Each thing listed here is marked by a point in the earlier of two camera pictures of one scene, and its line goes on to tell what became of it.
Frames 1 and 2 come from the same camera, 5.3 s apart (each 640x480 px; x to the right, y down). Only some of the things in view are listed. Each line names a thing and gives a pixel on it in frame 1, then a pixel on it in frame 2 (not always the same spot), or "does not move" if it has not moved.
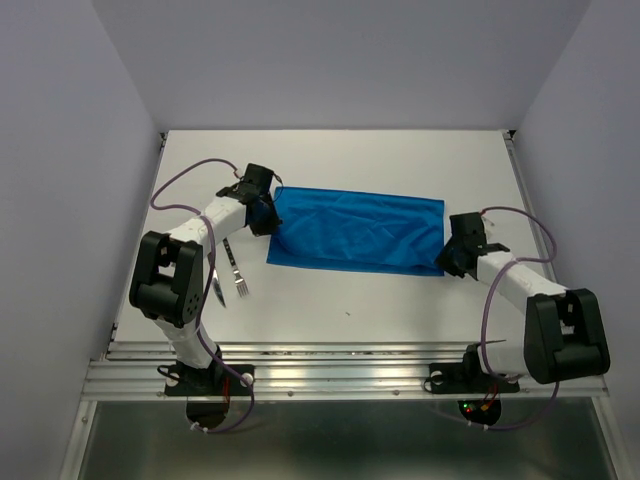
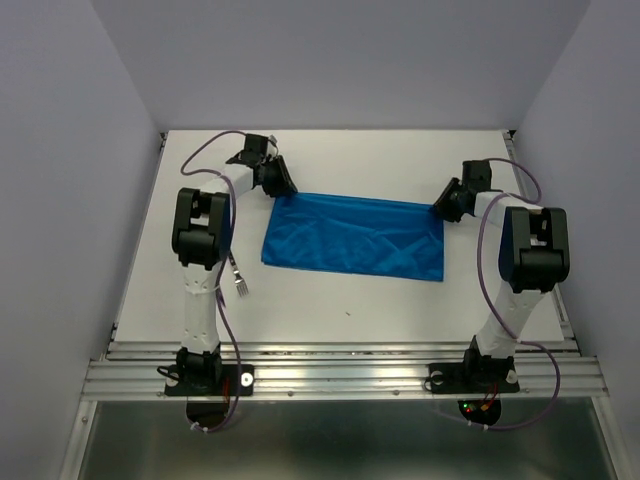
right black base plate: x=466 y=378 does not move
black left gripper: x=270 y=226 → x=283 y=184
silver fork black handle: x=238 y=280 does not move
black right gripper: x=443 y=261 → x=442 y=205
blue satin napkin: x=357 y=230 does not move
